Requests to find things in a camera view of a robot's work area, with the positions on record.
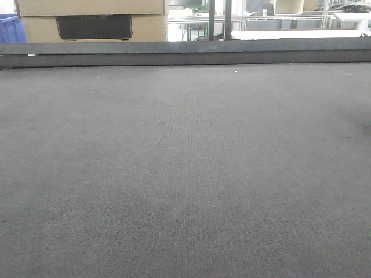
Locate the black raised table rail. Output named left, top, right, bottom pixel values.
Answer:
left=1, top=37, right=370, bottom=68

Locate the large cardboard box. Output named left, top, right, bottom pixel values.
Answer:
left=16, top=1, right=169, bottom=43

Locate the blue plastic crate on table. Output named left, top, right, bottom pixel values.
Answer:
left=0, top=14, right=27, bottom=43

